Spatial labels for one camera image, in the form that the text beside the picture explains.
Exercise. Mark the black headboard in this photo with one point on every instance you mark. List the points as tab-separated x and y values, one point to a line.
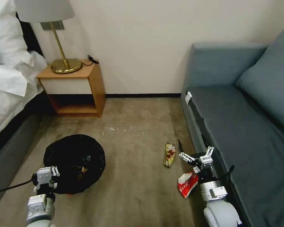
33	40

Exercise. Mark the brass lamp with white shade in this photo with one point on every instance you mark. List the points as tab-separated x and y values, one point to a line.
66	65

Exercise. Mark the wooden nightstand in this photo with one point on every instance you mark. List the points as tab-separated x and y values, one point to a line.
68	86

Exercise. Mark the white duvet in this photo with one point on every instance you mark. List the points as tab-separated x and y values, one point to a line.
7	94

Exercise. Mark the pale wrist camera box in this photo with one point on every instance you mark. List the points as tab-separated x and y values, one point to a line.
43	175
207	162

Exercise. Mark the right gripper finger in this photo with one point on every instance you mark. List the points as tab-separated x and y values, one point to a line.
185	157
209	151

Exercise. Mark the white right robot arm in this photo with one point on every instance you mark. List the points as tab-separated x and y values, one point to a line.
219	208

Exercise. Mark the white sofa label tag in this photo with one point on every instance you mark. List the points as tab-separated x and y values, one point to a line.
188	97

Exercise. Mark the black baseboard strip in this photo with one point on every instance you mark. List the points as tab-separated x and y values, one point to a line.
144	95

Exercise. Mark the red white tissue pack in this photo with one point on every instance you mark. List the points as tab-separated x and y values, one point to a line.
187	185

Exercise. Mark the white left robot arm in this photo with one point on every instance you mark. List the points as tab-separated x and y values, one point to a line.
39	208

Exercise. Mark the brown yellow snack wrapper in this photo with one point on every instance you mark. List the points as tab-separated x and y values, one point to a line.
169	154

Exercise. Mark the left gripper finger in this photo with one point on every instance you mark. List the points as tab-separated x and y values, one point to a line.
56	171

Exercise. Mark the small tan trash scrap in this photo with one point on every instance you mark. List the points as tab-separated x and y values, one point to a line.
84	169

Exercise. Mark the blue-grey sofa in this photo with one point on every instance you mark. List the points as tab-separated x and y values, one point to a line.
246	142

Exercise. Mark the grey bed frame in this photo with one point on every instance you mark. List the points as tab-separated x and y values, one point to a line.
11	151

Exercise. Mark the blue-grey sofa cushion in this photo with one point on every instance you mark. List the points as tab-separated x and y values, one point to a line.
272	87

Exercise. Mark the trash bin with black bag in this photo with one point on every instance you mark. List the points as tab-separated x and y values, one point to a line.
73	156

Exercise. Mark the white pillow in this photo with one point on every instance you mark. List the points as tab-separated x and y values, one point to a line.
7	35

